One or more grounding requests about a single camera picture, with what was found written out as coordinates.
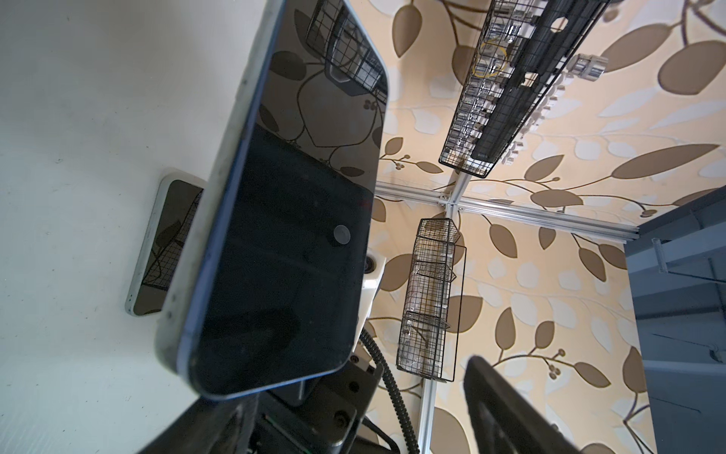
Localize wall wire basket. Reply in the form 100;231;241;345
439;1;609;178
396;217;467;383

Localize black smartphone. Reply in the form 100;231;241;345
126;171;206;317
181;1;389;400

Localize light blue phone case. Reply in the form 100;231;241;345
155;1;285;376

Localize back wall wire basket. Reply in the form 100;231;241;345
439;1;609;178

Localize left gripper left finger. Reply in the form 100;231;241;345
139;395;259;453

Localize right wall wire basket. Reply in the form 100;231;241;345
396;217;467;383

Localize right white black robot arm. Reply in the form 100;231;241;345
247;329;419;453

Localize aluminium frame bars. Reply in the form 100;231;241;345
367;187;656;453

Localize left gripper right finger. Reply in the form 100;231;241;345
463;356;578;453

